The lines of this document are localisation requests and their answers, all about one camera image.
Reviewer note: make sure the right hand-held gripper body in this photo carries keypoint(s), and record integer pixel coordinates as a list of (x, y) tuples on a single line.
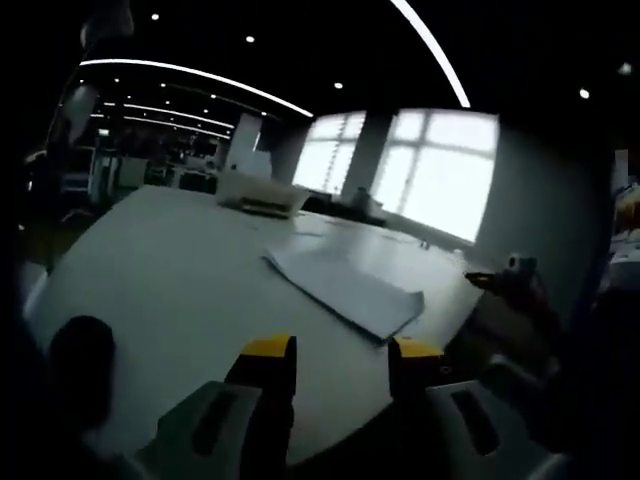
[(520, 269)]

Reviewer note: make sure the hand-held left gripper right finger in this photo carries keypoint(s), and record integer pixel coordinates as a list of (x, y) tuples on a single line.
[(420, 390)]

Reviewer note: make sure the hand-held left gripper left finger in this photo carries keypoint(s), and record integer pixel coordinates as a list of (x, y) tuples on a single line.
[(260, 400)]

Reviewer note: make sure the white sheet of paper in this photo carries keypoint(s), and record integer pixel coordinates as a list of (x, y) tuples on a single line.
[(350, 295)]

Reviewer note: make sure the wide office window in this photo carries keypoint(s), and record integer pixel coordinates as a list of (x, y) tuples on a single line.
[(440, 175)]

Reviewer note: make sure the white table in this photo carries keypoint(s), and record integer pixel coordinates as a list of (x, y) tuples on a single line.
[(175, 280)]

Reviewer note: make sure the grey box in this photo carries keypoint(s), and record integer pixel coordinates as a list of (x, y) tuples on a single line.
[(362, 197)]

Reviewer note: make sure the black rounded object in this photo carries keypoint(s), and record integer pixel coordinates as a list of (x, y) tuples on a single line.
[(82, 370)]

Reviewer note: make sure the black office chair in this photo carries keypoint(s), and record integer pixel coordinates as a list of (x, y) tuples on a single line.
[(322, 201)]

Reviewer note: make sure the narrow office window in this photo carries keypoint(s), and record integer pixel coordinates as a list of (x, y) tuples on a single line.
[(327, 150)]

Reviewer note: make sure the white printer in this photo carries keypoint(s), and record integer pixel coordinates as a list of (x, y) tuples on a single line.
[(260, 195)]

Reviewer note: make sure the long ceiling light strip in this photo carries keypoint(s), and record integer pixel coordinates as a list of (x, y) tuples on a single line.
[(435, 45), (200, 75)]

